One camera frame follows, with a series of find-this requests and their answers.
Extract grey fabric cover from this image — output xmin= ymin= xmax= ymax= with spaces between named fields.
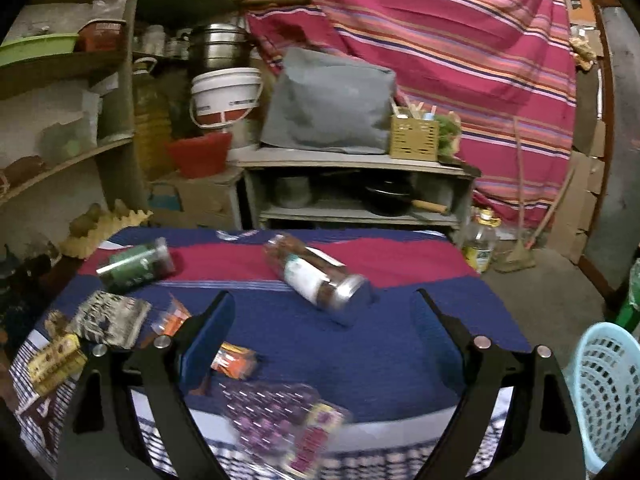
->
xmin=260 ymin=47 xmax=398 ymax=156

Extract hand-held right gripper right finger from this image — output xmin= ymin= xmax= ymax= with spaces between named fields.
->
xmin=410 ymin=287 xmax=586 ymax=480

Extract yellow slotted basket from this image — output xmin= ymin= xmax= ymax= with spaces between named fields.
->
xmin=390 ymin=102 xmax=441 ymax=162

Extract grey metal pot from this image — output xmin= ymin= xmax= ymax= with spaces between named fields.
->
xmin=272 ymin=175 xmax=313 ymax=208

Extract straw broom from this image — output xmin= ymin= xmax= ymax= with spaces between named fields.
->
xmin=492 ymin=117 xmax=576 ymax=273

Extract white plastic bucket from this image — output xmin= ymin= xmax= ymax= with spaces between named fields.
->
xmin=189 ymin=67 xmax=263 ymax=128

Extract clear jar with white label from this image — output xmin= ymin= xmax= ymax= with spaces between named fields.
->
xmin=263 ymin=232 xmax=373 ymax=328

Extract green plastic stool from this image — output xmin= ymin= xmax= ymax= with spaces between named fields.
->
xmin=615 ymin=257 xmax=640 ymax=333

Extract cardboard sheets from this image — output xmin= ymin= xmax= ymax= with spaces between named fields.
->
xmin=545 ymin=0 xmax=608 ymax=266

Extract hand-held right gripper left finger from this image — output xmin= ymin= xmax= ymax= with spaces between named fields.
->
xmin=57 ymin=290 xmax=237 ymax=480

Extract red plastic basin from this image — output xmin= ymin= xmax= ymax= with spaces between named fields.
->
xmin=165 ymin=132 xmax=233 ymax=178

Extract red plastic container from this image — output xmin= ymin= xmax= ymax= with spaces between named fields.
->
xmin=77 ymin=20 xmax=126 ymax=53

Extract green leafy vegetables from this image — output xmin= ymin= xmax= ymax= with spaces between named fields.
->
xmin=435 ymin=112 xmax=463 ymax=161

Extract low grey shelf table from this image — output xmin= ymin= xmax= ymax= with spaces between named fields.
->
xmin=235 ymin=147 xmax=481 ymax=241

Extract light blue plastic basket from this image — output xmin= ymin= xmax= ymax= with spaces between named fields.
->
xmin=572 ymin=322 xmax=640 ymax=476

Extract wooden shelf unit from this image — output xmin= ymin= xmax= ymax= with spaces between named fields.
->
xmin=0 ymin=0 xmax=241 ymax=246

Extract orange printed snack packet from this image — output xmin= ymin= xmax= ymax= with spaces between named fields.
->
xmin=150 ymin=295 xmax=258 ymax=380

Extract black frying pan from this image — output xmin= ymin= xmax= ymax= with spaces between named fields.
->
xmin=365 ymin=180 xmax=448 ymax=218

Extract yellow snack packet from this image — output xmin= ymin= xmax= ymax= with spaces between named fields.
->
xmin=27 ymin=332 xmax=90 ymax=397

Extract silver patterned packet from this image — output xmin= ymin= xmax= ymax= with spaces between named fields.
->
xmin=67 ymin=292 xmax=153 ymax=351

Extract steel pot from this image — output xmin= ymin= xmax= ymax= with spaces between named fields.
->
xmin=187 ymin=22 xmax=251 ymax=76

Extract cooking oil bottle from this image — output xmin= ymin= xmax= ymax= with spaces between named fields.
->
xmin=462 ymin=207 xmax=501 ymax=273

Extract purple patterned packet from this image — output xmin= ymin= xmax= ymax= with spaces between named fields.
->
xmin=220 ymin=380 xmax=351 ymax=478

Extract red striped curtain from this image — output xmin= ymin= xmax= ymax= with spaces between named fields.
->
xmin=237 ymin=0 xmax=578 ymax=231

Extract glass jar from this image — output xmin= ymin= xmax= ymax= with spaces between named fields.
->
xmin=142 ymin=25 xmax=166 ymax=56

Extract green plastic basin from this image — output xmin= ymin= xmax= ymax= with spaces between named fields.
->
xmin=0 ymin=32 xmax=81 ymax=68

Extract large yellow oil jug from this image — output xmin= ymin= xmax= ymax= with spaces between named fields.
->
xmin=131 ymin=57 xmax=173 ymax=181

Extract green plastic jar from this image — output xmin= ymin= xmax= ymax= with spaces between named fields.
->
xmin=95 ymin=237 xmax=176 ymax=293

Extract cardboard box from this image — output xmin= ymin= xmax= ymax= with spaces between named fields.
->
xmin=147 ymin=170 xmax=243 ymax=231

